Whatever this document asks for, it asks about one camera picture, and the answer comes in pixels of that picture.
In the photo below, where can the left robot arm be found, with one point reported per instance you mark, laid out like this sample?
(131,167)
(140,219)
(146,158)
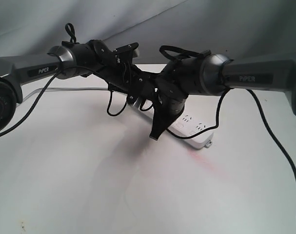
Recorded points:
(67,61)

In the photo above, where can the white power strip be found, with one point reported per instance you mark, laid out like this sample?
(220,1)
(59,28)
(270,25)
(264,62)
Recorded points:
(186,125)

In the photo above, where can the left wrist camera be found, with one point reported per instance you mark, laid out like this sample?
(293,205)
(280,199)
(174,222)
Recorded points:
(128,51)

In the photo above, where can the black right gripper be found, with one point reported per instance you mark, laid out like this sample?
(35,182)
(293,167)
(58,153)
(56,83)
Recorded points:
(169,105)

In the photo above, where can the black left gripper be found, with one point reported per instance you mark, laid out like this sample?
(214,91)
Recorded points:
(121,74)

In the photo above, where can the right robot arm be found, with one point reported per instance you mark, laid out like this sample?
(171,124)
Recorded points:
(216,75)

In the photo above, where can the white backdrop cloth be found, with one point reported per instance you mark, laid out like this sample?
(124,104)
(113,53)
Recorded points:
(237,28)

